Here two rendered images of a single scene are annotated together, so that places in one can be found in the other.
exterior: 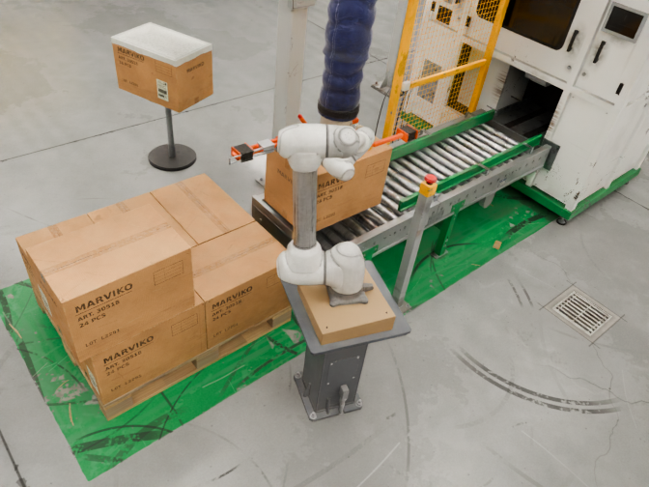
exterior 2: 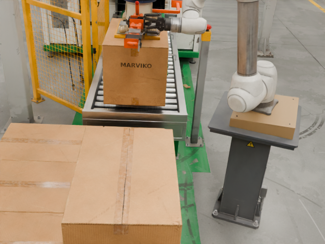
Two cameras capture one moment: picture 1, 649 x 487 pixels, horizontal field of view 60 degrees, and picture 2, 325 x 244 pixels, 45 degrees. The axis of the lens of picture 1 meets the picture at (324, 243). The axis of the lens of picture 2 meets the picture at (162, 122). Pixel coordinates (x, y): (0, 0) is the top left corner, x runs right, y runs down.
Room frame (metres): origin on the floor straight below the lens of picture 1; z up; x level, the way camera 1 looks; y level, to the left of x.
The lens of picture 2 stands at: (0.90, 1.79, 1.90)
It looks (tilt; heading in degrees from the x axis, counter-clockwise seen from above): 31 degrees down; 312
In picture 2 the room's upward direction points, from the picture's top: 4 degrees clockwise
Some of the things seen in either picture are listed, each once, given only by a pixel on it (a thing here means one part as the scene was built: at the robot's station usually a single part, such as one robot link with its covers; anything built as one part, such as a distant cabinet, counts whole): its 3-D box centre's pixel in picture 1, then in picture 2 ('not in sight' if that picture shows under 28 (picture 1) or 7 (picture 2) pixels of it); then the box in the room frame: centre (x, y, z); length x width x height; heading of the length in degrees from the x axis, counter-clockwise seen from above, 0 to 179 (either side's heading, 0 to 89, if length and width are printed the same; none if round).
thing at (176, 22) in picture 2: not in sight; (175, 24); (2.41, 0.05, 1.20); 0.09 x 0.06 x 0.09; 135
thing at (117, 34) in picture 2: not in sight; (124, 26); (2.82, 0.09, 1.09); 0.34 x 0.10 x 0.05; 134
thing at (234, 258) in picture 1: (160, 272); (74, 213); (2.28, 0.92, 0.34); 1.20 x 1.00 x 0.40; 135
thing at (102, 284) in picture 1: (116, 279); (125, 205); (1.82, 0.96, 0.74); 0.60 x 0.40 x 0.40; 136
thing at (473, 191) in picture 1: (451, 203); (174, 61); (3.15, -0.83, 0.50); 2.31 x 0.05 x 0.19; 135
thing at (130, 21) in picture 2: not in sight; (136, 22); (2.58, 0.21, 1.20); 0.10 x 0.08 x 0.06; 44
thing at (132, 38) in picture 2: (241, 152); (131, 40); (2.35, 0.46, 1.21); 0.08 x 0.07 x 0.05; 134
